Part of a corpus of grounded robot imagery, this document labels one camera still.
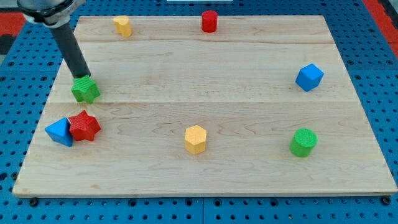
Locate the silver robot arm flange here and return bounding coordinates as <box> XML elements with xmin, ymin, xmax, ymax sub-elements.
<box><xmin>17</xmin><ymin>0</ymin><xmax>86</xmax><ymax>28</ymax></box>

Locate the yellow heart block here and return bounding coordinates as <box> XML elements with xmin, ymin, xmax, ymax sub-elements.
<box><xmin>113</xmin><ymin>16</ymin><xmax>132</xmax><ymax>37</ymax></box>

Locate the light wooden board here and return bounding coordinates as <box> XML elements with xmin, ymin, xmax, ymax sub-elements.
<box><xmin>13</xmin><ymin>16</ymin><xmax>397</xmax><ymax>198</ymax></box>

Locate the yellow hexagon block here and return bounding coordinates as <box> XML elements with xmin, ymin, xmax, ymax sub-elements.
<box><xmin>184</xmin><ymin>125</ymin><xmax>207</xmax><ymax>154</ymax></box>

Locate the red cylinder block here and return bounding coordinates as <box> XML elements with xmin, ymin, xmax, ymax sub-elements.
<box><xmin>201</xmin><ymin>10</ymin><xmax>218</xmax><ymax>33</ymax></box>

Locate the green cylinder block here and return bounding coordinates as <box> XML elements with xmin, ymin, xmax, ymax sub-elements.
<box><xmin>289</xmin><ymin>128</ymin><xmax>318</xmax><ymax>157</ymax></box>

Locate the blue cube block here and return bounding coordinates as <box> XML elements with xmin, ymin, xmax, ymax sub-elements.
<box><xmin>295</xmin><ymin>63</ymin><xmax>324</xmax><ymax>91</ymax></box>

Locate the green star block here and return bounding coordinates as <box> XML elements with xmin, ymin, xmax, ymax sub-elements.
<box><xmin>71</xmin><ymin>75</ymin><xmax>101</xmax><ymax>104</ymax></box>

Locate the red star block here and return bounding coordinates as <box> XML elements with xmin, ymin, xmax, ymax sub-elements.
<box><xmin>68</xmin><ymin>110</ymin><xmax>101</xmax><ymax>141</ymax></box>

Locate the blue triangle block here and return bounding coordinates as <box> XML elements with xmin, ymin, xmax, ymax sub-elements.
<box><xmin>45</xmin><ymin>118</ymin><xmax>73</xmax><ymax>147</ymax></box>

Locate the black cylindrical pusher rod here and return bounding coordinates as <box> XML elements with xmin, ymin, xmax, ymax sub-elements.
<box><xmin>50</xmin><ymin>22</ymin><xmax>91</xmax><ymax>78</ymax></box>

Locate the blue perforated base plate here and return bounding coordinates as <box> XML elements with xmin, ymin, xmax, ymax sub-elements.
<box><xmin>1</xmin><ymin>1</ymin><xmax>397</xmax><ymax>223</ymax></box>

